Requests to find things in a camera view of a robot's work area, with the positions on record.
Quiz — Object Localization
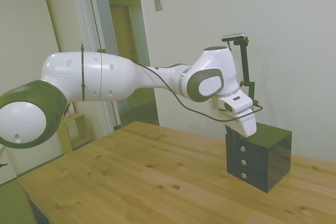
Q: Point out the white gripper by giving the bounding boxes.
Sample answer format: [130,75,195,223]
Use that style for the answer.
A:
[225,111,257,144]

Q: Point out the black drawer with silver knob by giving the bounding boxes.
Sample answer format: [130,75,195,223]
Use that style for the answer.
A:
[225,133,269,159]
[226,153,269,176]
[227,166,269,193]

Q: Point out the black three-drawer cabinet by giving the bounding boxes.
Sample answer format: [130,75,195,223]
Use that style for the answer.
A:
[225,122,292,194]

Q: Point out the light wooden cube shelf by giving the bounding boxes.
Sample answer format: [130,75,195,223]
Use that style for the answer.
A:
[59,112,92,152]

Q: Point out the white low cabinet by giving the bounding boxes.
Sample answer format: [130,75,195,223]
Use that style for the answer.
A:
[0,129,65,186]

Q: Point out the green upholstered seat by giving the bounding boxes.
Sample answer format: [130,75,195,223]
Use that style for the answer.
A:
[0,181,36,224]

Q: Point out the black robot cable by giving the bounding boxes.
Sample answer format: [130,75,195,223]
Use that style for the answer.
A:
[136,62,264,123]

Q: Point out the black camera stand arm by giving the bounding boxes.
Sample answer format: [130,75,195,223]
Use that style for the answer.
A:
[232,37,260,107]

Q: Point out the grey exterior camera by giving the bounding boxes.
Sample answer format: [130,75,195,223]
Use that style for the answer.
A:
[222,32,247,42]

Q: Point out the white door frame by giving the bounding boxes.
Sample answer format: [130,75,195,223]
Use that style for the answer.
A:
[67,0,165,141]

